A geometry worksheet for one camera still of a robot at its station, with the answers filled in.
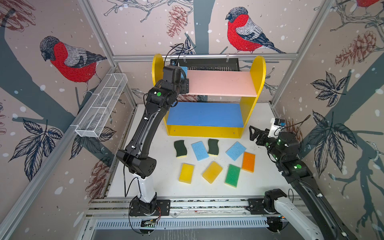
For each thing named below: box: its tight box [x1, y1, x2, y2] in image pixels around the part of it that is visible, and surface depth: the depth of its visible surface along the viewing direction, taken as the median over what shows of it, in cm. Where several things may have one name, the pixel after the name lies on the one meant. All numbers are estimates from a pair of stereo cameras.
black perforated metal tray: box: [170, 58, 240, 72], surface depth 95 cm
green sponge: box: [224, 164, 241, 188], surface depth 85 cm
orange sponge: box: [242, 151, 256, 173], surface depth 90 cm
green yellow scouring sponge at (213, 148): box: [207, 138, 219, 157], surface depth 96 cm
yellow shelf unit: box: [152, 53, 267, 138], surface depth 82 cm
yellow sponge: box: [179, 163, 195, 185], surface depth 87 cm
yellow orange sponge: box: [202, 160, 223, 184], surface depth 88 cm
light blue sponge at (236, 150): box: [225, 141, 247, 161], surface depth 95 cm
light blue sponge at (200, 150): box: [191, 141, 210, 161], surface depth 95 cm
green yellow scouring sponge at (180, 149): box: [174, 140, 187, 159], surface depth 95 cm
